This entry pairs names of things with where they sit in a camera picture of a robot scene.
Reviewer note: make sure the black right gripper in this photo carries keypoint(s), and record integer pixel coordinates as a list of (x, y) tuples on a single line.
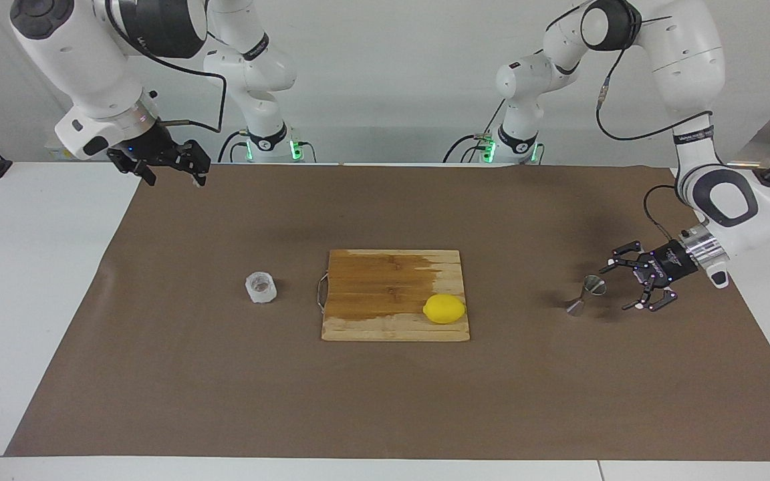
[(148, 147)]

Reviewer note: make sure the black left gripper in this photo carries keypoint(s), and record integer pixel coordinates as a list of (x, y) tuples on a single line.
[(669, 266)]

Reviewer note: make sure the steel cocktail jigger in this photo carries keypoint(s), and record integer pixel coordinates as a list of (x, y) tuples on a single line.
[(592, 287)]

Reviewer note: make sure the clear glass cup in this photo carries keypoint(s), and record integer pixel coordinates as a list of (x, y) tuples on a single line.
[(261, 288)]

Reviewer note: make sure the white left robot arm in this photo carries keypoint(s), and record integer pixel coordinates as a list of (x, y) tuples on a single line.
[(686, 53)]

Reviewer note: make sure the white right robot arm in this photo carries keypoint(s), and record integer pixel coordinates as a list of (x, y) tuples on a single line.
[(84, 60)]

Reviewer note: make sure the white yellow boxes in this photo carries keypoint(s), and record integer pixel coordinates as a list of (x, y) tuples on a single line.
[(54, 152)]

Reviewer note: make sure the yellow lemon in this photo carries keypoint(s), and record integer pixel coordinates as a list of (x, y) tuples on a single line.
[(444, 309)]

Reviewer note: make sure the wooden cutting board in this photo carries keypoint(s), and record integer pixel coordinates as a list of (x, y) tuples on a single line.
[(371, 294)]

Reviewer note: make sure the brown table mat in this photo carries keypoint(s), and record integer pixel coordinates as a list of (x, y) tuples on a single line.
[(385, 401)]

